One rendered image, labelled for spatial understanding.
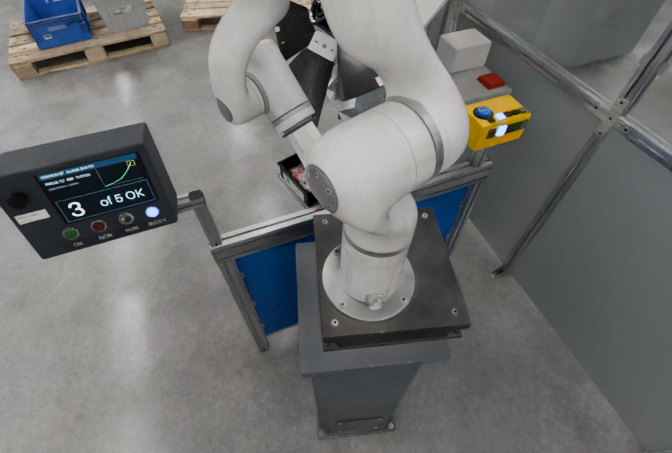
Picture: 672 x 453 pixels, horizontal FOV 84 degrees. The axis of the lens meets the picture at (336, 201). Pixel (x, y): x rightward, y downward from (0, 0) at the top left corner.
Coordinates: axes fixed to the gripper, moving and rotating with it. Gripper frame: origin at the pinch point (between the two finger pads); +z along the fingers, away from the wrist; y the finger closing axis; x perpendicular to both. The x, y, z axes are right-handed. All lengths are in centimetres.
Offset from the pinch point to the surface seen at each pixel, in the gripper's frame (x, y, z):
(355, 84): 22.6, -23.8, -17.1
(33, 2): -91, -319, -222
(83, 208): -42.2, -5.5, -23.0
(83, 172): -37.3, -2.4, -28.0
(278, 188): -5, -156, 10
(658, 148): 86, -9, 41
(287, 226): -12.4, -30.2, 6.4
